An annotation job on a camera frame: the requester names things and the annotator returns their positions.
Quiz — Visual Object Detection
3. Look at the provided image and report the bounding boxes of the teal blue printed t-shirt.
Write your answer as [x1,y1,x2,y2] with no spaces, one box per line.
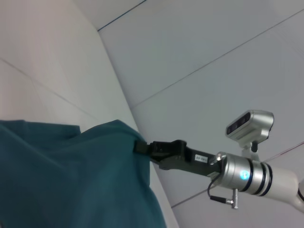
[0,119,168,228]

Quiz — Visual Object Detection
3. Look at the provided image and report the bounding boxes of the right gripper dark cable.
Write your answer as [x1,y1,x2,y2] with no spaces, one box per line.
[207,152,239,210]

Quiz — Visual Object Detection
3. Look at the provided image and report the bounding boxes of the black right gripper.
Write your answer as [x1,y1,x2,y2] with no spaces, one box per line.
[133,139,226,178]

